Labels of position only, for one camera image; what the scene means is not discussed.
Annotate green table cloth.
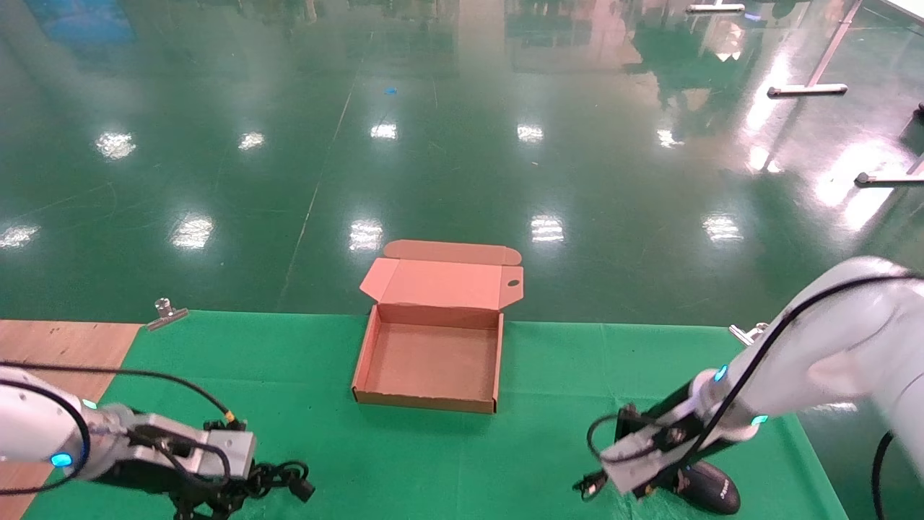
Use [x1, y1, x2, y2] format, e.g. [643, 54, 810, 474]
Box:
[22, 311, 849, 520]

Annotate black braided cable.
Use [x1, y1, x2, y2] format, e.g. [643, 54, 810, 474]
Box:
[242, 461, 316, 506]

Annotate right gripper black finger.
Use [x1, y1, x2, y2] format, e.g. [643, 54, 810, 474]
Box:
[645, 465, 691, 500]

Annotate metal binder clip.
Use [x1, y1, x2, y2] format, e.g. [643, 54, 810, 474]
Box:
[728, 323, 770, 346]
[147, 298, 190, 332]

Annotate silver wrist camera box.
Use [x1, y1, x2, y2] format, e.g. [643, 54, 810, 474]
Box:
[108, 404, 257, 481]
[599, 415, 705, 495]

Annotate white table foot black cap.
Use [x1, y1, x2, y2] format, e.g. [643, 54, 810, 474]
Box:
[854, 155, 924, 187]

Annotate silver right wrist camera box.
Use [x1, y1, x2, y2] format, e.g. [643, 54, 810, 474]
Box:
[599, 415, 705, 495]

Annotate right wrist short black cable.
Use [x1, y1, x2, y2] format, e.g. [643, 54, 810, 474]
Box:
[587, 413, 650, 463]

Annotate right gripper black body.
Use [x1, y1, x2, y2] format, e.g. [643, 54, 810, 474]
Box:
[614, 379, 731, 499]

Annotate hanging black cable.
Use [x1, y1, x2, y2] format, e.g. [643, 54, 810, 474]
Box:
[871, 432, 896, 520]

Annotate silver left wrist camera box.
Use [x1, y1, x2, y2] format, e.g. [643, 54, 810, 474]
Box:
[108, 404, 257, 481]

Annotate right arm long black cable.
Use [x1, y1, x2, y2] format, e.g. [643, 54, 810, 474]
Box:
[675, 273, 924, 463]

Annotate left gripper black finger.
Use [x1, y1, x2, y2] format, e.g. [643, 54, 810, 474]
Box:
[172, 497, 244, 520]
[217, 477, 261, 500]

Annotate white table leg with foot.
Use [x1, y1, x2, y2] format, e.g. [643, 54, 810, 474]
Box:
[767, 0, 863, 98]

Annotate black computer mouse with cord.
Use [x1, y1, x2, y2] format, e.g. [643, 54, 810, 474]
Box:
[574, 462, 741, 516]

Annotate left arm looping black cable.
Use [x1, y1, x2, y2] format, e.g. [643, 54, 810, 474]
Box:
[0, 379, 92, 496]

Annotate left camera cable yellow plug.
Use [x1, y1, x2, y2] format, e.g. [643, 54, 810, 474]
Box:
[0, 361, 237, 425]

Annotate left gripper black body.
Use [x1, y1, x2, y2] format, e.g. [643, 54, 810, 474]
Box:
[94, 461, 240, 504]

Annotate open brown cardboard box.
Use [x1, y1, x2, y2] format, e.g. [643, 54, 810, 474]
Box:
[352, 240, 524, 415]

